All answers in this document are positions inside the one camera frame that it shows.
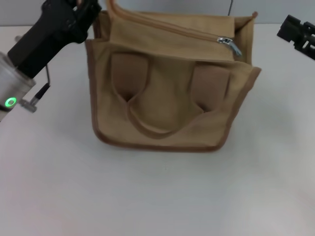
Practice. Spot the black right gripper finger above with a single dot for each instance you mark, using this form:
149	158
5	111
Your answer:
289	28

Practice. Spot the silver metal zipper pull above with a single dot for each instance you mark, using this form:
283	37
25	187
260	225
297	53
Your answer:
235	48

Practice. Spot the khaki canvas food bag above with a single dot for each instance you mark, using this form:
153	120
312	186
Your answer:
172	98

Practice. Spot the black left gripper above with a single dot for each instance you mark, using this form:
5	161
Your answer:
49	32

